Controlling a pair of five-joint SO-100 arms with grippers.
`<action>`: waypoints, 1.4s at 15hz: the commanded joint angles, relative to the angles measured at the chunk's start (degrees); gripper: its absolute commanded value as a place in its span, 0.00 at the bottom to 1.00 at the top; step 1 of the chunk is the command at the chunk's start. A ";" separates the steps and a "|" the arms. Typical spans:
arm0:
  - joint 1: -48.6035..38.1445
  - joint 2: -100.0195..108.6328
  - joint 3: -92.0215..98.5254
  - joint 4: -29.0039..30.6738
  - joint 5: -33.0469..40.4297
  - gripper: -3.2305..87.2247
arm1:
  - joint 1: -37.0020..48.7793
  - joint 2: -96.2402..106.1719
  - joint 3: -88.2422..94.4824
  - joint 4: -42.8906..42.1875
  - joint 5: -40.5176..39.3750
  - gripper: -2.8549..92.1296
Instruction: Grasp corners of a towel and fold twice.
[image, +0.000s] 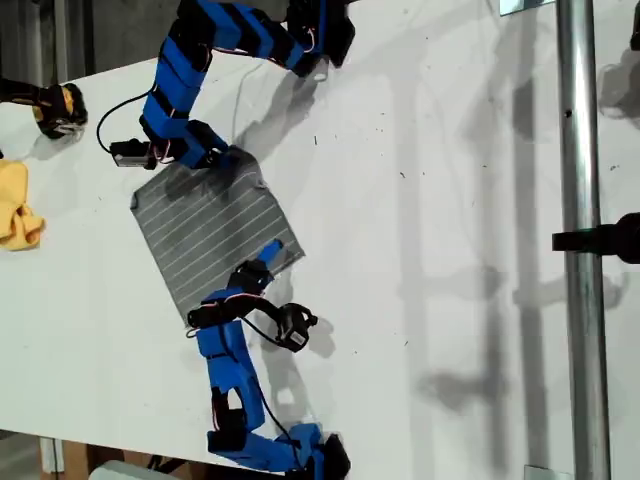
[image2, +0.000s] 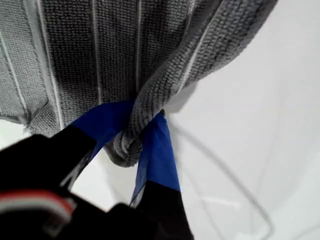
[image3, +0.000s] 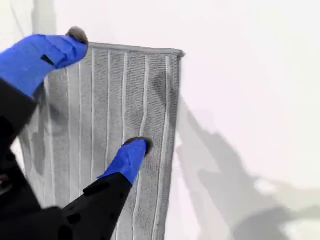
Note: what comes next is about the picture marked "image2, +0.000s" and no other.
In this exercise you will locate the grey striped towel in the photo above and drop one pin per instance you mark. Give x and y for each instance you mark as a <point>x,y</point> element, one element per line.
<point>75,50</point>

